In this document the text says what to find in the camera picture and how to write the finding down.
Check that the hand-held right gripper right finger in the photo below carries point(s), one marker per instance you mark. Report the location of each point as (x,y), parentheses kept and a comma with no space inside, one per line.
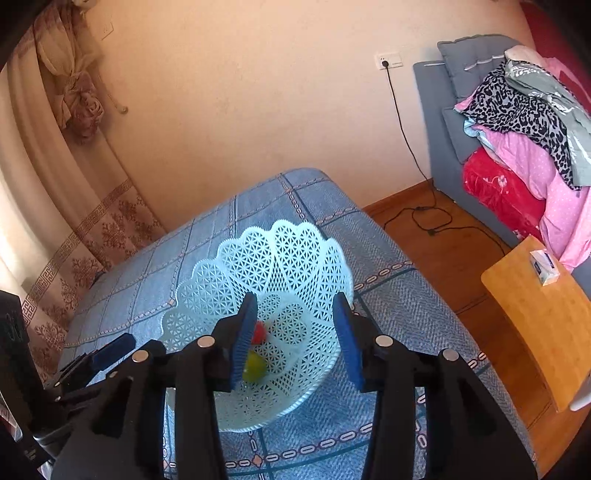
(346,341)

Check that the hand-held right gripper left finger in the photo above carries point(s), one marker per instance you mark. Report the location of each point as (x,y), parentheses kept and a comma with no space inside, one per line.
(244,341)

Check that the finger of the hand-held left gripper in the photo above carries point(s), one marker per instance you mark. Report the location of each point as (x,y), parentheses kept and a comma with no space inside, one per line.
(113,350)

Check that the red apple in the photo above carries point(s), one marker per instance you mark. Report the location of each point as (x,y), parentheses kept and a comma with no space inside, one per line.
(259,332)

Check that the light blue lattice plastic basket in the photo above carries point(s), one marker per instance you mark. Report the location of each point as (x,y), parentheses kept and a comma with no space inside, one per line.
(286,258)

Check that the beige patterned curtain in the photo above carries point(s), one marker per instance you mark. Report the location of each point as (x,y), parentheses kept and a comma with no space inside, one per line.
(92,221)

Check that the wooden side table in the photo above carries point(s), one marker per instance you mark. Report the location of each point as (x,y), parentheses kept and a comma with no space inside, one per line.
(545,323)

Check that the grey-blue sofa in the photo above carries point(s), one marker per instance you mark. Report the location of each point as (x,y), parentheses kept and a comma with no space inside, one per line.
(438,152)

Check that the small blue white box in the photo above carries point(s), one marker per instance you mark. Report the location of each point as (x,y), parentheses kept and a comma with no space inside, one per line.
(545,270)

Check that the red floral blanket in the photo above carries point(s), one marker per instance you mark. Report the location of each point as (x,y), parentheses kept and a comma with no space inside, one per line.
(498,194)

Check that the pile of clothes and bedding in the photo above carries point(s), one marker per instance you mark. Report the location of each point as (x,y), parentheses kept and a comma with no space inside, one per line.
(563,217)

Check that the tied sheer beige curtain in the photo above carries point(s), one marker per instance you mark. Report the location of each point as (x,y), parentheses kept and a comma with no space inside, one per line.
(76,92)

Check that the leopard print cloth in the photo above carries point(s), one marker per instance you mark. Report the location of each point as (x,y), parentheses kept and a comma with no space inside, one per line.
(521,115)

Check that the grey-blue sofa cushion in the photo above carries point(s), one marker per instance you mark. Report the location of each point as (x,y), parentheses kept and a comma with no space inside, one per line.
(466,64)

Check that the grey leaf print cloth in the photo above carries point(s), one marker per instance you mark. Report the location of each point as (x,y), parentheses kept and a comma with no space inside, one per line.
(568,120)

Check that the red cloth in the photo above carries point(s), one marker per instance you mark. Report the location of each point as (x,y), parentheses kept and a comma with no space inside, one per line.
(549,32)

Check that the white wall socket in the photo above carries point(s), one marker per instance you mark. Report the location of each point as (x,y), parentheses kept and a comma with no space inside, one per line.
(390,60)

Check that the white light switch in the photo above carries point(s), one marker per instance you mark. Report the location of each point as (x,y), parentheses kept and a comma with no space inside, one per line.
(107,30)

